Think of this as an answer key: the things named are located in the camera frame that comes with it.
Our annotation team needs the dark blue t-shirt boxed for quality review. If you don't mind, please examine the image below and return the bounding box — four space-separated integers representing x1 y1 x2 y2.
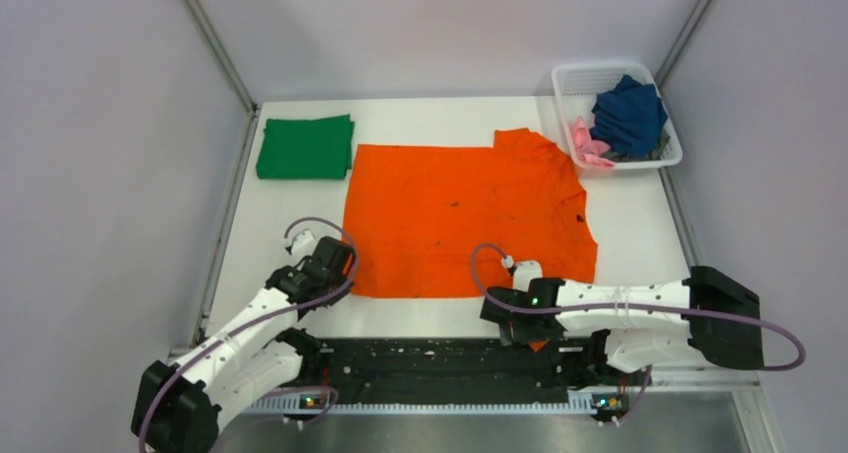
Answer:
590 75 669 157

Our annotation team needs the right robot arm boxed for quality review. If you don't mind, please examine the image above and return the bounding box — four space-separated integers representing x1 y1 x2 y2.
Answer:
480 262 765 385

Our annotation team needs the white plastic basket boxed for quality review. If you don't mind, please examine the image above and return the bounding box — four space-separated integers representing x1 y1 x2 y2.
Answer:
551 60 683 178

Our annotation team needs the aluminium frame rail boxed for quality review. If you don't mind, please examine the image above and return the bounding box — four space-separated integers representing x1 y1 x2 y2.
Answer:
240 366 760 418

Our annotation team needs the orange t-shirt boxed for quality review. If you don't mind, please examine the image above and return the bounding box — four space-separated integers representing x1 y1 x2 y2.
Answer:
343 129 598 299

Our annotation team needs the pink t-shirt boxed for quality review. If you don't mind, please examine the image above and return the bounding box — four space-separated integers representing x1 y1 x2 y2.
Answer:
569 117 615 169

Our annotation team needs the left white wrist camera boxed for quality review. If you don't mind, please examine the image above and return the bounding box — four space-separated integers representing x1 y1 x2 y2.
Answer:
284 229 318 261

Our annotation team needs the dark grey t-shirt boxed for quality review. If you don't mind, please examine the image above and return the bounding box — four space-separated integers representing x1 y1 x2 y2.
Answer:
602 130 670 162

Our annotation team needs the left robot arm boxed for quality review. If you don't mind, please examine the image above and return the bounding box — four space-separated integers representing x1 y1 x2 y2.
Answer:
130 231 357 452

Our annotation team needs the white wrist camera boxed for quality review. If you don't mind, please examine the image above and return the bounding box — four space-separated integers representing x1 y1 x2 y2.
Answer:
501 255 543 292
284 229 318 261

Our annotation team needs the folded green t-shirt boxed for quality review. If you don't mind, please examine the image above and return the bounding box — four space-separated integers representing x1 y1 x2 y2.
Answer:
255 115 355 180

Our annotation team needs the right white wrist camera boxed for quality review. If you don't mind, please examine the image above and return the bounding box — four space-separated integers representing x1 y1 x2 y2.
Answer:
501 255 543 292

